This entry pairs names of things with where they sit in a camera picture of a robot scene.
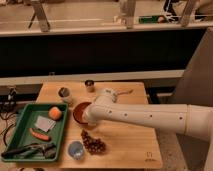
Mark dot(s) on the wooden spoon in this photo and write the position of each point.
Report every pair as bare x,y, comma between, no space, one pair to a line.
125,92

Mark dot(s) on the orange fruit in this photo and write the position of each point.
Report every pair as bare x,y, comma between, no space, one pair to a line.
55,113

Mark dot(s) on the wooden table board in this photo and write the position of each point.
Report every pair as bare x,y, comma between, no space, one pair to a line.
128,146

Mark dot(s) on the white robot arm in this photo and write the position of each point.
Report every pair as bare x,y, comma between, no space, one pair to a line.
191,120

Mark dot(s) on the orange carrot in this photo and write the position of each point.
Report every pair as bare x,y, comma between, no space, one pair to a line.
39,136

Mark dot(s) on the bunch of dark grapes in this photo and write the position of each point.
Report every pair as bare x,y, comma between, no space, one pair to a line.
92,145

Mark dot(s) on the purple bowl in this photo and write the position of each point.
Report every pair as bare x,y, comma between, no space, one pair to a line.
84,123

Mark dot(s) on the black handled tool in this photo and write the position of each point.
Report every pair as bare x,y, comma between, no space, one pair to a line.
47,150

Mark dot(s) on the green plastic tray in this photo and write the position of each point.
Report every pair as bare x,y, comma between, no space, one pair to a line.
22,135

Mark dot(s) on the small blue cup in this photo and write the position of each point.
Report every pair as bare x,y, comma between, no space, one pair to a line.
76,150

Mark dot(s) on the small metal cup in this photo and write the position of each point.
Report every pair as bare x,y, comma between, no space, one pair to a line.
89,84

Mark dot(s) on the white folded cloth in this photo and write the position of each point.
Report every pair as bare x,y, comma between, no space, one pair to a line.
45,124

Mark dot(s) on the orange bowl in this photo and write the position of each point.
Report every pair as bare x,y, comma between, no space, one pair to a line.
79,110

